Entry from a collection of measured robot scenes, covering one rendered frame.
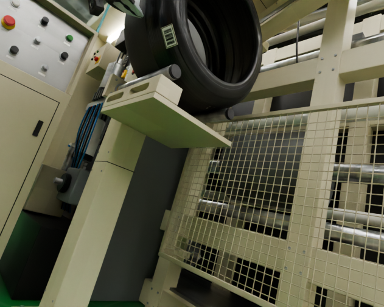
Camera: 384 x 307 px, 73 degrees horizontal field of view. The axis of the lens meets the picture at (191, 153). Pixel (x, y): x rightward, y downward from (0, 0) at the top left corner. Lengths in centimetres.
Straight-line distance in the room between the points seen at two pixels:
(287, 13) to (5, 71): 128
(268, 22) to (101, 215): 118
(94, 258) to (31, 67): 89
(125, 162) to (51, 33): 74
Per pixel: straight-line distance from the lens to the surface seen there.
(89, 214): 108
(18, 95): 136
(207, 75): 91
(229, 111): 98
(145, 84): 86
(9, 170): 133
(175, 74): 83
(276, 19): 149
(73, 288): 115
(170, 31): 86
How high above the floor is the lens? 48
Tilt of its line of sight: 14 degrees up
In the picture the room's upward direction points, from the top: 16 degrees clockwise
